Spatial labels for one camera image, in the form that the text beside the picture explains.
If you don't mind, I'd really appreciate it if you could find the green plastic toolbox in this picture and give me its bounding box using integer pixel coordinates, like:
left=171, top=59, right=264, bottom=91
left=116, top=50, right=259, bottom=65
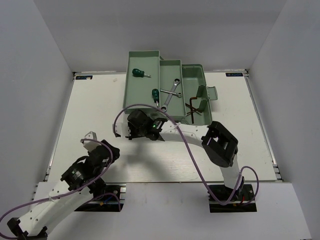
left=123, top=50, right=218, bottom=126

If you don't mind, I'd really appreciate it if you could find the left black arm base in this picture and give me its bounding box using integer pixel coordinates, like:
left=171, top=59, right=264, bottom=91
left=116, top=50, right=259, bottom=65
left=75, top=183, right=127, bottom=213

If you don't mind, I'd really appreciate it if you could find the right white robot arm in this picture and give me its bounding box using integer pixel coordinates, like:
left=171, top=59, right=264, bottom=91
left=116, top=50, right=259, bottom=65
left=127, top=109, right=244, bottom=200

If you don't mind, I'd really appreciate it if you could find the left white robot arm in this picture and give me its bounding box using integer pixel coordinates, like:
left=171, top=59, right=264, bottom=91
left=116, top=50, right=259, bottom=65
left=7, top=138, right=120, bottom=240

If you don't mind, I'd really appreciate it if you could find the left blue label sticker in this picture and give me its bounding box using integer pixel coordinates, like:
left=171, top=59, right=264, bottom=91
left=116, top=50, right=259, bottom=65
left=75, top=75, right=93, bottom=80

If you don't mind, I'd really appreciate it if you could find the small silver wrench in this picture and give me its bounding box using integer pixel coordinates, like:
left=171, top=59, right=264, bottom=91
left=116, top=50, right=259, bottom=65
left=160, top=89, right=182, bottom=98

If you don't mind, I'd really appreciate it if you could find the medium brown hex key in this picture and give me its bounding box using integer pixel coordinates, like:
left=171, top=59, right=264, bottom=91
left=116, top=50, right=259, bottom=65
left=186, top=102, right=201, bottom=120

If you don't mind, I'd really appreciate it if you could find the green stubby screwdriver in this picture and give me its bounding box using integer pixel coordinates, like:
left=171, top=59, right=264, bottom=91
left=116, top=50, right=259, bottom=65
left=132, top=68, right=151, bottom=78
left=151, top=88, right=160, bottom=108

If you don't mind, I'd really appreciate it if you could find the large brown hex key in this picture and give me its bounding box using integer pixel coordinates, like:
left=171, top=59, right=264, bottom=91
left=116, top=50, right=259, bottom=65
left=189, top=96, right=198, bottom=124

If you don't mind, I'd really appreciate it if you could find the blue label sticker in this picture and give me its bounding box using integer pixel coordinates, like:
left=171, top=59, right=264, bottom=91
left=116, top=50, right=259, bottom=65
left=225, top=72, right=244, bottom=77
left=75, top=75, right=93, bottom=80

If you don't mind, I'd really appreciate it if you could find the right blue label sticker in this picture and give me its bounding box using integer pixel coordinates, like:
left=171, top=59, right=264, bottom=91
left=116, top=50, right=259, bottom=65
left=225, top=72, right=244, bottom=77

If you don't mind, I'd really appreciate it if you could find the large silver ratchet wrench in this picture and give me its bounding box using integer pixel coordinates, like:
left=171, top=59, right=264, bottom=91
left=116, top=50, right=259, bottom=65
left=161, top=78, right=181, bottom=112

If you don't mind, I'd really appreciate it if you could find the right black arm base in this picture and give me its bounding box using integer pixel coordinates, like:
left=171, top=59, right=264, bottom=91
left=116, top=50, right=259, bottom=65
left=207, top=176, right=258, bottom=214

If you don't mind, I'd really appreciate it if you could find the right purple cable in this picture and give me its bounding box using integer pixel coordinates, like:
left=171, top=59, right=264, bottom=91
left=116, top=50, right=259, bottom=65
left=112, top=104, right=260, bottom=206

